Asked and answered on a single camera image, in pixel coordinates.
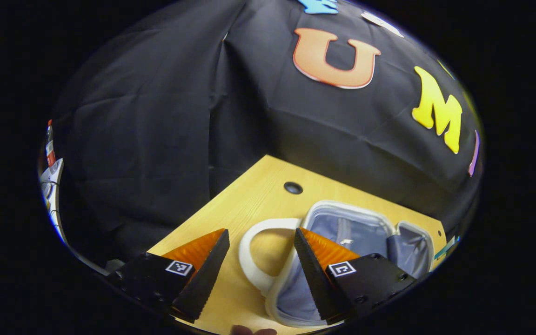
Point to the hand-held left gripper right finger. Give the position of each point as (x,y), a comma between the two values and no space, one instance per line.
(317,284)

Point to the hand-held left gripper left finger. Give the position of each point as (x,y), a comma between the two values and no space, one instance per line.
(205,279)

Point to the white and teal tube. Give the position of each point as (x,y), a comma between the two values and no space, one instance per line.
(445,248)

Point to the black backdrop cloth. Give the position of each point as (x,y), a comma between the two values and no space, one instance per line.
(156,139)

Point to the white printed board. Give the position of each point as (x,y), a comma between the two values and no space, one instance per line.
(51,181)

